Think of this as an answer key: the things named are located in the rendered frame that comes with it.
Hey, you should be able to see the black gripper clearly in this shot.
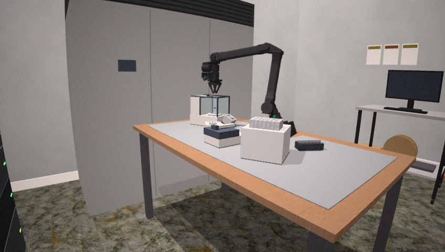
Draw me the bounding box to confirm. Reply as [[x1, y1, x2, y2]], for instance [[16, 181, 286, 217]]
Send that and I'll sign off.
[[207, 72, 223, 93]]

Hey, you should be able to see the white block with grey holes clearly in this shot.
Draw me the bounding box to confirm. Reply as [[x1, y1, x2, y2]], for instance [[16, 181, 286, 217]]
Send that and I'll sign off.
[[205, 121, 223, 127]]

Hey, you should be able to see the light grey bench mat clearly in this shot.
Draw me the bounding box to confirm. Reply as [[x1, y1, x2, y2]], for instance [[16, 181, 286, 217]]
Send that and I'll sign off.
[[147, 121, 397, 210]]

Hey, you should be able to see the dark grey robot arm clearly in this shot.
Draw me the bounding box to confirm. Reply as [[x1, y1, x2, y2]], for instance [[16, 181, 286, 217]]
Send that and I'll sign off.
[[202, 43, 284, 119]]

